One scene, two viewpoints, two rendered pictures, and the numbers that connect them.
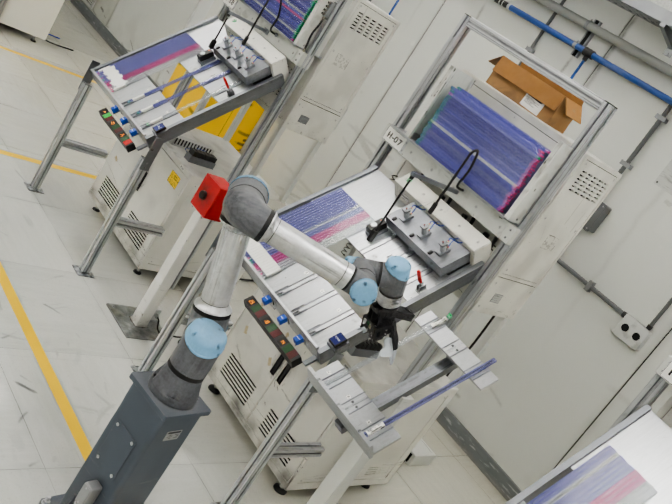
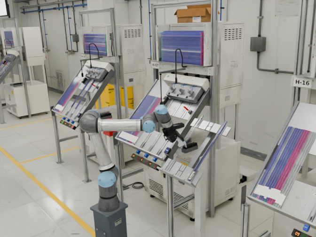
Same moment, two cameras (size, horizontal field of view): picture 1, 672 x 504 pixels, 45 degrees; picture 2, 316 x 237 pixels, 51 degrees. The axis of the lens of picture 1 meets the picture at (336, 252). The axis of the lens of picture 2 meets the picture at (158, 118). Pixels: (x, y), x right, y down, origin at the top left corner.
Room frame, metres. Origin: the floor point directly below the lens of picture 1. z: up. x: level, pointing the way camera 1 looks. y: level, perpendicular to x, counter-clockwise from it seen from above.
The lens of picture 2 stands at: (0.17, -0.56, 1.74)
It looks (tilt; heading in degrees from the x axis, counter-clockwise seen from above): 16 degrees down; 11
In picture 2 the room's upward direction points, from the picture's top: 2 degrees counter-clockwise
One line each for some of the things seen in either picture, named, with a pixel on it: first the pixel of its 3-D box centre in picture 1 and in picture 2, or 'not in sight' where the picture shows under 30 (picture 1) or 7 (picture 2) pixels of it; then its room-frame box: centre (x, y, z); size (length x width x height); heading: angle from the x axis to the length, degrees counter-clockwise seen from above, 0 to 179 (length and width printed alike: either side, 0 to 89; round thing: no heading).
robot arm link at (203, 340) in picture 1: (200, 346); (107, 183); (2.07, 0.17, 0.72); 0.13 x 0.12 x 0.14; 11
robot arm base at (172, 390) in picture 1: (180, 379); (108, 199); (2.06, 0.17, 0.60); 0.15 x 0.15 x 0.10
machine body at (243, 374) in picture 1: (326, 384); (190, 169); (3.20, -0.28, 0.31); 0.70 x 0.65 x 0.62; 50
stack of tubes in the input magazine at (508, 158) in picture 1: (484, 149); (185, 46); (3.07, -0.25, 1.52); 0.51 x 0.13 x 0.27; 50
